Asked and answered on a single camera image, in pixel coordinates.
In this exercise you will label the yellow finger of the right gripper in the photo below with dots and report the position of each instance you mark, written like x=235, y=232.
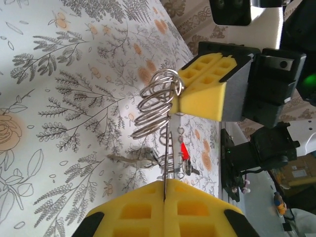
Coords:
x=197, y=66
x=205, y=103

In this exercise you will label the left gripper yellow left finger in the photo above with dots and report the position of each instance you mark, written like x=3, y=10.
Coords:
x=133, y=222

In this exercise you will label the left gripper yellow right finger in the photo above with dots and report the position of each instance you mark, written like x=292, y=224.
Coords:
x=197, y=222

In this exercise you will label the metal spiral keyring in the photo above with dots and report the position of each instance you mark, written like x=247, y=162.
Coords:
x=179, y=86

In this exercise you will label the black-headed silver key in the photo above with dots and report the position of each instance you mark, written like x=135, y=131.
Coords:
x=148, y=160

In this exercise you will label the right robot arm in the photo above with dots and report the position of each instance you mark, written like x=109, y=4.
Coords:
x=266, y=150

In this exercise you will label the yellow power connector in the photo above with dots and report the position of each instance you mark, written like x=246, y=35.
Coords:
x=280, y=207

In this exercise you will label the brown cardboard box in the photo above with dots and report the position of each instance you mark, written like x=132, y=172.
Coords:
x=301, y=170

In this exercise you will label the floral patterned table sheet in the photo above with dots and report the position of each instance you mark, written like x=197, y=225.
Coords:
x=49, y=98

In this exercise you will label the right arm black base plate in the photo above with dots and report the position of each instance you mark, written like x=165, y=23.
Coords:
x=228, y=172

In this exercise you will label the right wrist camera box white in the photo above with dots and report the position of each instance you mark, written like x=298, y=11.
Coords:
x=266, y=24

